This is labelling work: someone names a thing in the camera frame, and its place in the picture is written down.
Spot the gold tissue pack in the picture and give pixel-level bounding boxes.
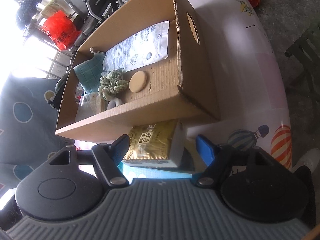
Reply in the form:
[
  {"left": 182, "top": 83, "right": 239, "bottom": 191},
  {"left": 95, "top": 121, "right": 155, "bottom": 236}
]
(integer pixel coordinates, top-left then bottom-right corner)
[{"left": 123, "top": 119, "right": 187, "bottom": 168}]

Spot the white tape roll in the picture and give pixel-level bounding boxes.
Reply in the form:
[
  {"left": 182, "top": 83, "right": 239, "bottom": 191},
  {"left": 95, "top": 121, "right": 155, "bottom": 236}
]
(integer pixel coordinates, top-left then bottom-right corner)
[{"left": 107, "top": 98, "right": 123, "bottom": 110}]

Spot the cotton swab packet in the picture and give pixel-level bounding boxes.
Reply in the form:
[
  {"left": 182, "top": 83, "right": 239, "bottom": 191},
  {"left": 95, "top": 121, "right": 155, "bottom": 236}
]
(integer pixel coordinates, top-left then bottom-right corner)
[{"left": 75, "top": 92, "right": 107, "bottom": 122}]

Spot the green fabric scrunchie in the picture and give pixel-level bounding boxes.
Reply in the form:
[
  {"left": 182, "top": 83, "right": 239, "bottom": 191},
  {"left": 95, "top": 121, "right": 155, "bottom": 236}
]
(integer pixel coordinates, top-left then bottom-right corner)
[{"left": 98, "top": 69, "right": 129, "bottom": 101}]

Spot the beige round powder puff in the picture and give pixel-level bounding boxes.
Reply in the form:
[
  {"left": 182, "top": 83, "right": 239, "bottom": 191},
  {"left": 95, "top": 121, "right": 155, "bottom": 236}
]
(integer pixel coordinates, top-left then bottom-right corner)
[{"left": 129, "top": 71, "right": 148, "bottom": 93}]

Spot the teal checked cloth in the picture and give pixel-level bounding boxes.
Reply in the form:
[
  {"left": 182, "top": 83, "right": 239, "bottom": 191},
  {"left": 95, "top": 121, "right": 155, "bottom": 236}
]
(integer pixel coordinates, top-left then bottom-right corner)
[{"left": 74, "top": 52, "right": 105, "bottom": 93}]

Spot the surgical mask plastic bag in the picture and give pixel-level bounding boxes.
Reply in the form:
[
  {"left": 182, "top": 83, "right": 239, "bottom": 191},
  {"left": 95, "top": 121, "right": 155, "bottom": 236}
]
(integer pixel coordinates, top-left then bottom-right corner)
[{"left": 103, "top": 21, "right": 170, "bottom": 72}]

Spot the blue bandage box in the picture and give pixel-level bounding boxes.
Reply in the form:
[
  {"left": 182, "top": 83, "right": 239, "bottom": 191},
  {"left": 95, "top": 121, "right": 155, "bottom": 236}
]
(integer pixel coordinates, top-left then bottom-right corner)
[{"left": 118, "top": 162, "right": 195, "bottom": 182}]

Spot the grey patterned blanket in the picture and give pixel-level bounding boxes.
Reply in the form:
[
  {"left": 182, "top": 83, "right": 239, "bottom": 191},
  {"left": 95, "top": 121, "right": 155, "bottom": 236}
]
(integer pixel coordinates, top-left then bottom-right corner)
[{"left": 0, "top": 76, "right": 73, "bottom": 192}]

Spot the cardboard box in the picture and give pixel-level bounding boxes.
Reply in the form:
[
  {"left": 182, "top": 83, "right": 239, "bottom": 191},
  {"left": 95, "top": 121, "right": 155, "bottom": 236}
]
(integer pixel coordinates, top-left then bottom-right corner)
[{"left": 56, "top": 0, "right": 220, "bottom": 142}]

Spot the red plastic bag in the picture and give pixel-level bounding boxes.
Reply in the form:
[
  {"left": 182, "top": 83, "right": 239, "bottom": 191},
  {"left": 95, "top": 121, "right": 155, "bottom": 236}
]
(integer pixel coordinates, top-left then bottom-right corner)
[{"left": 42, "top": 10, "right": 80, "bottom": 51}]

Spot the green folding stool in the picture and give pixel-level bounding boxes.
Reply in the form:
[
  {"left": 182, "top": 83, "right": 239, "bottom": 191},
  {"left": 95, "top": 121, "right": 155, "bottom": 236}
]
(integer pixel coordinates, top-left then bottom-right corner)
[{"left": 285, "top": 21, "right": 319, "bottom": 102}]

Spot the wheelchair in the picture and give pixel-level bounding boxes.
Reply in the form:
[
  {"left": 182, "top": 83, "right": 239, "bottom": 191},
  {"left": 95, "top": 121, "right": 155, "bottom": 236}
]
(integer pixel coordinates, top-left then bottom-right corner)
[{"left": 64, "top": 0, "right": 129, "bottom": 54}]

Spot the blue hanging cloth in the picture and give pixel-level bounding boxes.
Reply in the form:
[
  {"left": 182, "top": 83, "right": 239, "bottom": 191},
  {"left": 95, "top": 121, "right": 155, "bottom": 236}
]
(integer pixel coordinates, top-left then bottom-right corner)
[{"left": 16, "top": 0, "right": 42, "bottom": 30}]

